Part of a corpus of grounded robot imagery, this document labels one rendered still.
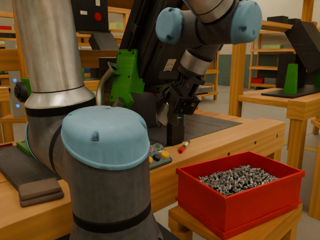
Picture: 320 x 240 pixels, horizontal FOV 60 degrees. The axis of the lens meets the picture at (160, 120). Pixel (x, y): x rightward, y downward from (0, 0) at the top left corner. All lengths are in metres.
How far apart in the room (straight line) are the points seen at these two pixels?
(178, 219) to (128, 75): 0.54
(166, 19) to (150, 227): 0.41
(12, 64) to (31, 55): 0.88
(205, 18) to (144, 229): 0.36
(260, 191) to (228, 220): 0.12
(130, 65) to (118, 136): 0.74
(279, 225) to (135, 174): 0.58
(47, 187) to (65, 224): 0.10
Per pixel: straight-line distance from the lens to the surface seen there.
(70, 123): 0.37
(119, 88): 1.09
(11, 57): 1.35
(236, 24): 0.53
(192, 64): 0.72
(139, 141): 0.36
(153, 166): 0.88
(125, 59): 1.10
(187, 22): 0.61
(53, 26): 0.46
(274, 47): 10.05
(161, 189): 0.93
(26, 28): 0.47
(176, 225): 0.87
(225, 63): 11.70
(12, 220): 0.72
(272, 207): 0.87
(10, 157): 1.11
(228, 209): 0.73
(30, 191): 0.76
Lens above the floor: 1.25
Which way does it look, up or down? 13 degrees down
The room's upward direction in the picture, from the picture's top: straight up
